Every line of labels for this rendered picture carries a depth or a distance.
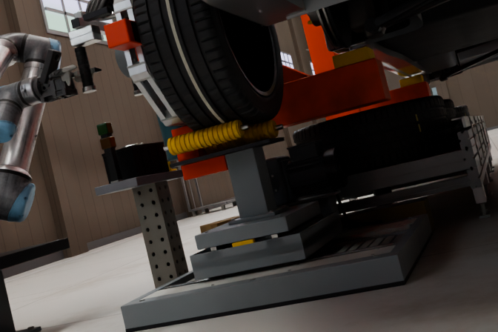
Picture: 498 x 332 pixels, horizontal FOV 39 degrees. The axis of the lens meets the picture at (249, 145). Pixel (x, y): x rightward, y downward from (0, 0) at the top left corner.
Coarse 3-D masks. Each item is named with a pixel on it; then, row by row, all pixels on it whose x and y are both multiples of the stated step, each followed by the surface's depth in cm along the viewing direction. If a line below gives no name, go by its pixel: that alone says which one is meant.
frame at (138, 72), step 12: (120, 0) 213; (132, 0) 212; (120, 12) 212; (132, 12) 211; (132, 48) 214; (132, 60) 212; (144, 60) 210; (132, 72) 212; (144, 72) 211; (144, 84) 216; (156, 84) 214; (156, 96) 222; (156, 108) 221; (168, 108) 221; (168, 120) 224; (180, 120) 224
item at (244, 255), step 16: (304, 224) 231; (320, 224) 227; (336, 224) 246; (256, 240) 237; (272, 240) 207; (288, 240) 205; (304, 240) 206; (320, 240) 222; (192, 256) 215; (208, 256) 214; (224, 256) 212; (240, 256) 210; (256, 256) 208; (272, 256) 207; (288, 256) 205; (304, 256) 204; (208, 272) 214; (224, 272) 212
